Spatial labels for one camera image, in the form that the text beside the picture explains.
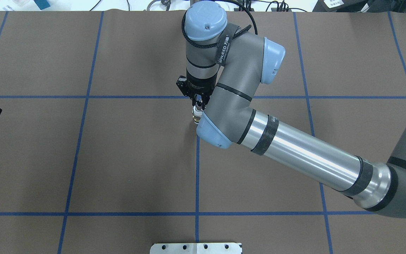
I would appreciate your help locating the white pedestal column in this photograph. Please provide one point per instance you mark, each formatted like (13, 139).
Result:
(197, 248)

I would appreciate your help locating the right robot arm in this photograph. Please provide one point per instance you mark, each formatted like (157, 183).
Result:
(225, 65)

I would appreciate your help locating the white PPR valve brass base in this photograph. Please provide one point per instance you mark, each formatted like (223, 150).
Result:
(197, 114)

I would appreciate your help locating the brown kraft paper mat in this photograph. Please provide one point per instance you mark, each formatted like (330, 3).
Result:
(99, 153)

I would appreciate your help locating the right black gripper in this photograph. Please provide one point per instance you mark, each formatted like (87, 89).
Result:
(199, 86)

